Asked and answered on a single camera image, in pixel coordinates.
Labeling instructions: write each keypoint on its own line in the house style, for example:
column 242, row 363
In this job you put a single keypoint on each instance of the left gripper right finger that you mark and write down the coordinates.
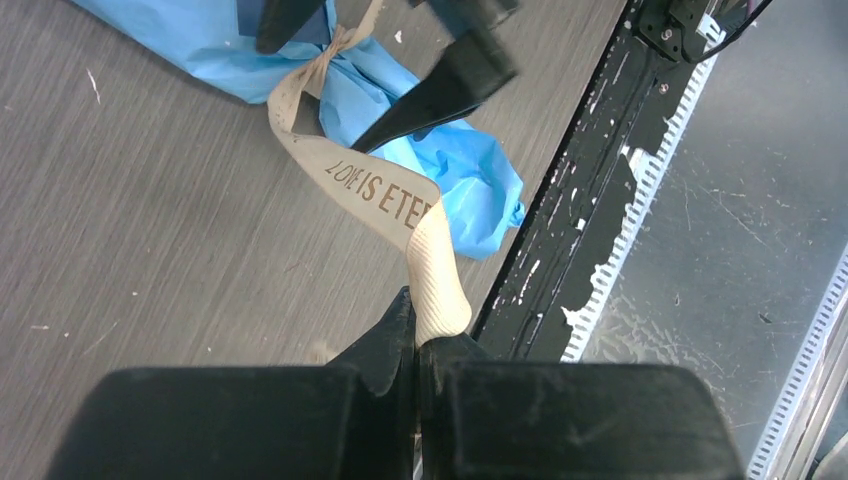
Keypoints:
column 483, row 418

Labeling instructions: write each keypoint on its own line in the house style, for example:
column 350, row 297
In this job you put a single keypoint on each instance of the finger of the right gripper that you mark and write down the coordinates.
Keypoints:
column 470, row 70
column 280, row 20

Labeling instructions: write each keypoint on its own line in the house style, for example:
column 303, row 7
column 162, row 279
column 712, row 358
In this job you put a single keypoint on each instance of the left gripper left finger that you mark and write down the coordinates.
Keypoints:
column 351, row 418

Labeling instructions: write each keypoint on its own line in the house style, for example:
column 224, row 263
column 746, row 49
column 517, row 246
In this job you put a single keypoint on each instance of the blue wrapping paper sheet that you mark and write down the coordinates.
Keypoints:
column 214, row 41

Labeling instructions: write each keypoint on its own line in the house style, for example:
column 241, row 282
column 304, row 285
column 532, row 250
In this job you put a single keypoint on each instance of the beige tote bag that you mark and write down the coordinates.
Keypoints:
column 399, row 204

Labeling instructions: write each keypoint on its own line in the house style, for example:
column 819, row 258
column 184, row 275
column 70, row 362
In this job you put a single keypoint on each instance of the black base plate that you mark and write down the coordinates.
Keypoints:
column 549, row 295

